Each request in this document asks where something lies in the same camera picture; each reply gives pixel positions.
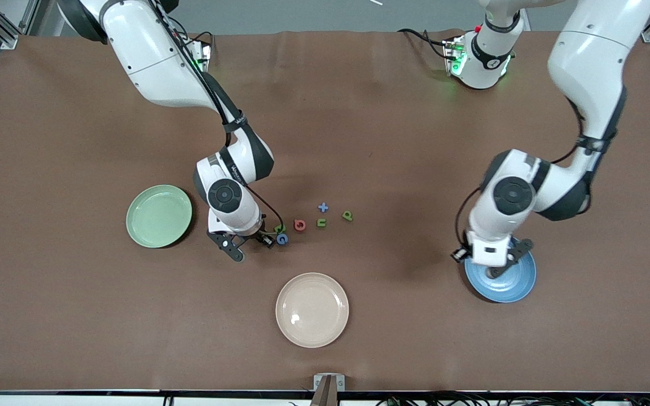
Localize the blue plate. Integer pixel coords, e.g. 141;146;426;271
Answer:
464;237;537;303

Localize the green plate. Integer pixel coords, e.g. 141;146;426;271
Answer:
126;184;193;249

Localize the beige plate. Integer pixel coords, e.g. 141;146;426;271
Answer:
275;272;350;348

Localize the brown table mat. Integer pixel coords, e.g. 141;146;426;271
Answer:
0;29;650;393

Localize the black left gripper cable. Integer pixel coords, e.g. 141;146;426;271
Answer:
454;186;484;251

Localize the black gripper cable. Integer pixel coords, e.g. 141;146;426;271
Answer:
243;183;284;237
454;186;484;251

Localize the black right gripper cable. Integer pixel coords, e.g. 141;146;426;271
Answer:
243;183;284;237

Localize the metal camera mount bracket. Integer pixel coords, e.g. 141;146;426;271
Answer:
311;373;346;406

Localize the white table edge rail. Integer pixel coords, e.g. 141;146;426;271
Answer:
0;389;650;406

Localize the black left arm base cable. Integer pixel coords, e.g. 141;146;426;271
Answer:
397;28;450;57

